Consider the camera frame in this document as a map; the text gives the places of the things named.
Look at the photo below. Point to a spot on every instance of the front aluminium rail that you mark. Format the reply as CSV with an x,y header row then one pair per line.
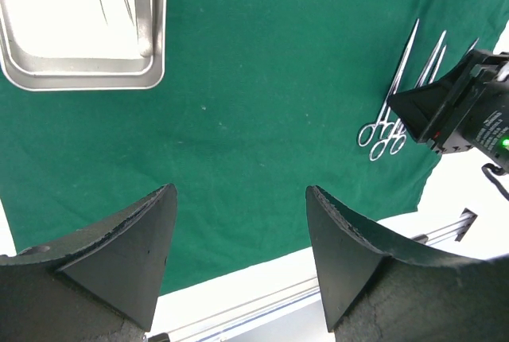
x,y
278,300

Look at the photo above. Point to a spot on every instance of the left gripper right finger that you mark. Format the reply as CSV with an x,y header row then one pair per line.
x,y
377,285

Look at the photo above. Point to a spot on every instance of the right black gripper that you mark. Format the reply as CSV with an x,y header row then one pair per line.
x,y
467,108

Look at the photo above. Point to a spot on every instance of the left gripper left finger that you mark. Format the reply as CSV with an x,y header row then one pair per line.
x,y
99,283

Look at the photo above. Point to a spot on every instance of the green surgical cloth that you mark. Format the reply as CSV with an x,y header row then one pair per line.
x,y
260,99

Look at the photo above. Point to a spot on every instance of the silver surgical scissors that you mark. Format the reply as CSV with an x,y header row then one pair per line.
x,y
471,46

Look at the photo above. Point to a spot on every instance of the silver metal instrument tray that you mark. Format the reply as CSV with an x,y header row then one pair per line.
x,y
64,45

